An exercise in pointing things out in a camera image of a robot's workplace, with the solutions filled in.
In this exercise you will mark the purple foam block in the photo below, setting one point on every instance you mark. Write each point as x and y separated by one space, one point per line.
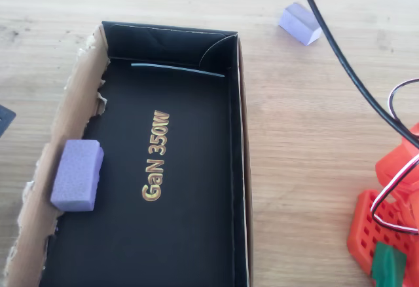
296 26
77 175

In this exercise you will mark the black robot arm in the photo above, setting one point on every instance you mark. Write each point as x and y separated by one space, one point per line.
5 120

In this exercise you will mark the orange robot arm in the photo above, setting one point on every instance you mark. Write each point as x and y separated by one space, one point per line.
363 234

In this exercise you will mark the black cardboard box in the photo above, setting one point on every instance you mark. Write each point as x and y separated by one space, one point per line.
180 202

